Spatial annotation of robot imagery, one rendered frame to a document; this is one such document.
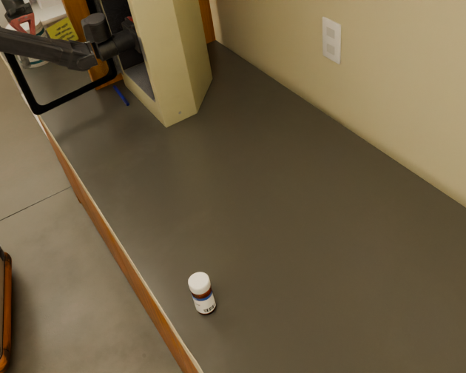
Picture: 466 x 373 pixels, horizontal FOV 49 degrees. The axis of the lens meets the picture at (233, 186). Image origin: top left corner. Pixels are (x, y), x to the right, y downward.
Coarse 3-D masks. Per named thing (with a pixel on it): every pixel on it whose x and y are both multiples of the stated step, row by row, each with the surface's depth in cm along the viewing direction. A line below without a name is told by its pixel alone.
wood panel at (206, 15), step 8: (200, 0) 179; (208, 0) 181; (200, 8) 181; (208, 8) 182; (208, 16) 184; (208, 24) 186; (208, 32) 188; (208, 40) 190; (112, 80) 177; (96, 88) 176
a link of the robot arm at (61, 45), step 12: (0, 36) 130; (12, 36) 132; (24, 36) 134; (36, 36) 137; (0, 48) 132; (12, 48) 133; (24, 48) 134; (36, 48) 136; (48, 48) 137; (60, 48) 138; (72, 48) 143; (84, 48) 143; (48, 60) 139; (60, 60) 140; (72, 60) 141
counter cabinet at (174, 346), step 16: (64, 160) 212; (80, 192) 224; (96, 224) 230; (112, 240) 183; (128, 272) 192; (144, 288) 159; (144, 304) 196; (160, 320) 165; (176, 352) 168; (192, 368) 142
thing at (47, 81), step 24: (0, 0) 137; (24, 0) 140; (48, 0) 144; (72, 0) 149; (0, 24) 140; (24, 24) 144; (48, 24) 148; (72, 24) 152; (24, 72) 150; (48, 72) 155; (72, 72) 160; (96, 72) 165; (24, 96) 154; (48, 96) 159
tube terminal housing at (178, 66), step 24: (144, 0) 129; (168, 0) 132; (192, 0) 148; (144, 24) 132; (168, 24) 136; (192, 24) 149; (144, 48) 136; (168, 48) 140; (192, 48) 150; (168, 72) 144; (192, 72) 151; (144, 96) 159; (168, 96) 149; (192, 96) 153; (168, 120) 153
